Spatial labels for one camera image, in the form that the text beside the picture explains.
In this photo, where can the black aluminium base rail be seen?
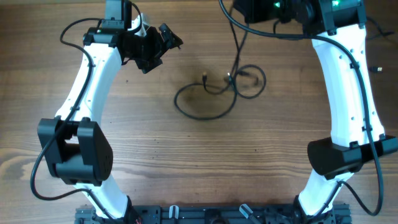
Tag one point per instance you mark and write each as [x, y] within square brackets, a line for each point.
[278, 214]

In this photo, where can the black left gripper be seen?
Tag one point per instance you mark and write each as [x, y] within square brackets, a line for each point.
[159, 48]

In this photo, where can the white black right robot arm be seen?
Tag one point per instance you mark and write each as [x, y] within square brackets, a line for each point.
[338, 34]

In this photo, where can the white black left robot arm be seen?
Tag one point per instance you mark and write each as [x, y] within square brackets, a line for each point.
[73, 144]

